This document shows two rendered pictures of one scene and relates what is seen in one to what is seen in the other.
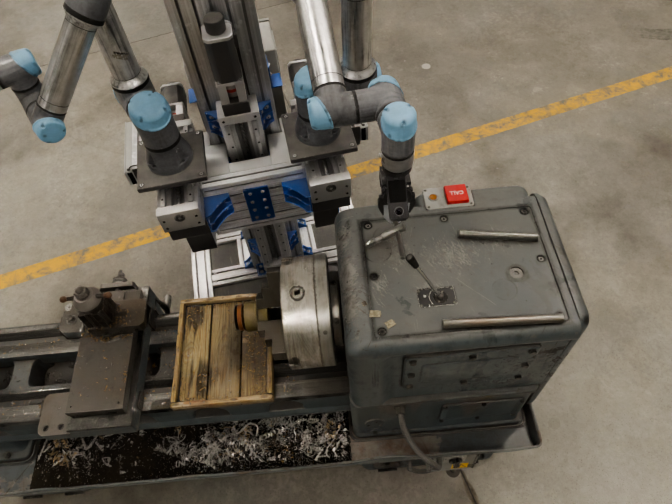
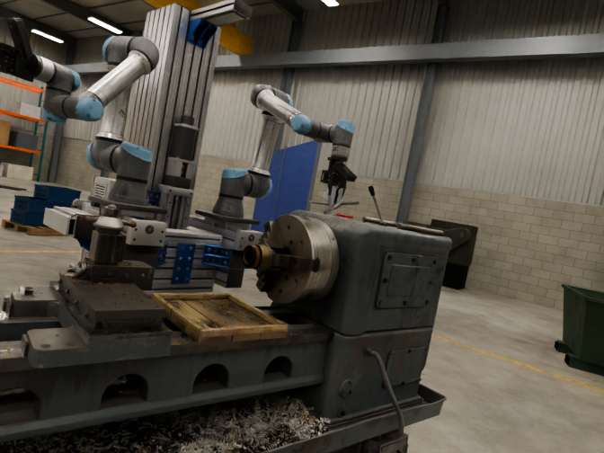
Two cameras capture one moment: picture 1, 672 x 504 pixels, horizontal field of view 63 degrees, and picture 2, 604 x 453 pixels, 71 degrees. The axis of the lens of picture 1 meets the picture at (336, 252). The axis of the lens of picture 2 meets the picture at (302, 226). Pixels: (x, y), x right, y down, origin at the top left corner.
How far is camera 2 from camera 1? 1.65 m
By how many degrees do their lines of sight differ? 62
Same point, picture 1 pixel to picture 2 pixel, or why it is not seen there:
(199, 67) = (159, 153)
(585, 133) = not seen: hidden behind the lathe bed
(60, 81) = (116, 83)
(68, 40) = (132, 65)
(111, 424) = (149, 332)
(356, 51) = (267, 155)
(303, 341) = (322, 243)
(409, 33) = not seen: hidden behind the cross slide
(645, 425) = not seen: outside the picture
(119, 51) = (124, 111)
